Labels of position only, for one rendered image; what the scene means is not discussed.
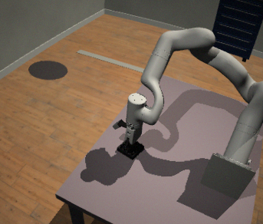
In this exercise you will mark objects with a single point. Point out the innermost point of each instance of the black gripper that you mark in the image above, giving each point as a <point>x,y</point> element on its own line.
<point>131,136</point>

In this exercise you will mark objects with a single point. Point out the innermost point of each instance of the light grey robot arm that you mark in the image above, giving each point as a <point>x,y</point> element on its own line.
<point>251,118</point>

